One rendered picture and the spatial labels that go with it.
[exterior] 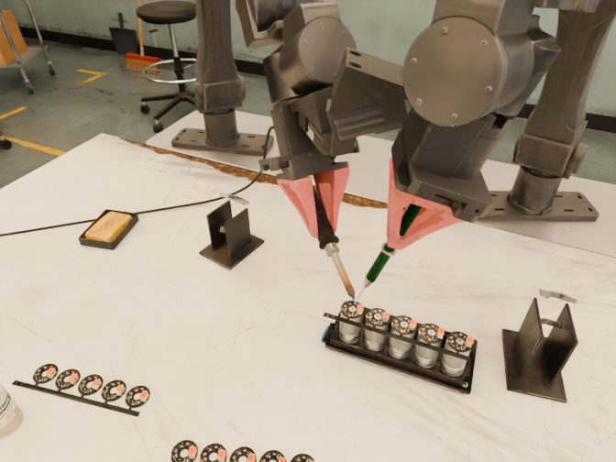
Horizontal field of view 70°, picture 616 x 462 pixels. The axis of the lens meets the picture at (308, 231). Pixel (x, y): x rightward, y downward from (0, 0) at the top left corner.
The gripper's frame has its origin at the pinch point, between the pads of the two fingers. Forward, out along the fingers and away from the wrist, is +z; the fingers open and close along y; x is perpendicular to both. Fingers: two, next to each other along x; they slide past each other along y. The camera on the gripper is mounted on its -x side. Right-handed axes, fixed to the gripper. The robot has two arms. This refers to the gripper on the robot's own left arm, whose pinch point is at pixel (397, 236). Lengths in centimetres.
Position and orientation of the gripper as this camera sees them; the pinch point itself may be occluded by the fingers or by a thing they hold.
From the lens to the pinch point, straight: 42.9
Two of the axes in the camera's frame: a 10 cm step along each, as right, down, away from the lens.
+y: -0.8, 6.3, -7.7
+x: 9.5, 2.9, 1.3
